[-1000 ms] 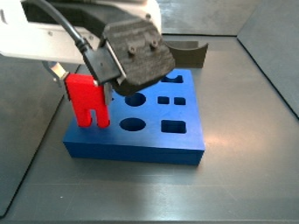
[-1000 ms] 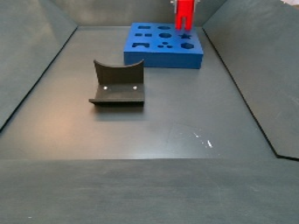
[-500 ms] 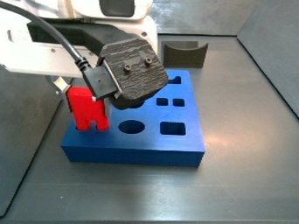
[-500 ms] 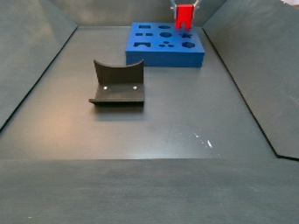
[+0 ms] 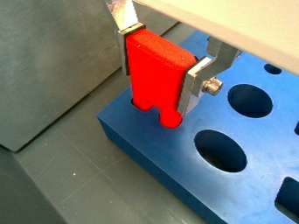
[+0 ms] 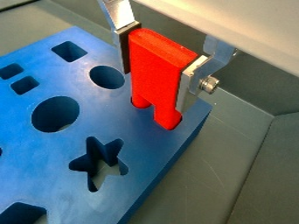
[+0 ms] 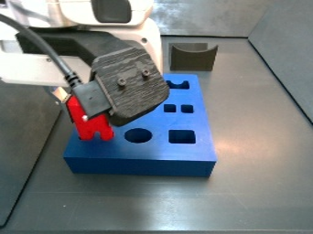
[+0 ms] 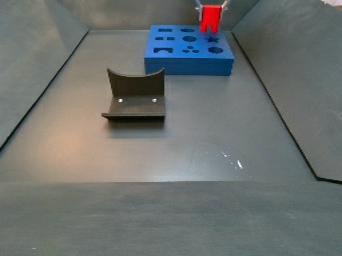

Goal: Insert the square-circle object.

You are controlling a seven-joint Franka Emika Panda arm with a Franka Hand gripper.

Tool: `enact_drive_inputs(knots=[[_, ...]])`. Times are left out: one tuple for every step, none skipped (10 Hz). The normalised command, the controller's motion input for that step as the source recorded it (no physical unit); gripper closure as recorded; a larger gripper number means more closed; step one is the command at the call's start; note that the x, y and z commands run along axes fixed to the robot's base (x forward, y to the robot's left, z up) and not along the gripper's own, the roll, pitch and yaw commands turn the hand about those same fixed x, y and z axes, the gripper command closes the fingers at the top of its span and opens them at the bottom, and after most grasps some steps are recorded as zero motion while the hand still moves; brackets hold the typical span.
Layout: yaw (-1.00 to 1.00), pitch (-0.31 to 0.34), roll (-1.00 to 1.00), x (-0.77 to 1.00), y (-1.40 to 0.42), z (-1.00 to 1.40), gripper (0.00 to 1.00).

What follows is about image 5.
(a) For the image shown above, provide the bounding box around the red square-circle foam peg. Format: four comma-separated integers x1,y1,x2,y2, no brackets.
125,29,196,128

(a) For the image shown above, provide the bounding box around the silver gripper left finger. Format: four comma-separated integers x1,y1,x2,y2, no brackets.
104,0,145,75

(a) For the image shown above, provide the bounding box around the blue foam shape-sorter block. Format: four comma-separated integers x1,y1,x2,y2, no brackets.
96,30,299,224

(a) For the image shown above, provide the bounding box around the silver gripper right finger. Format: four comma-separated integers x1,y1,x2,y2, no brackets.
176,37,240,116

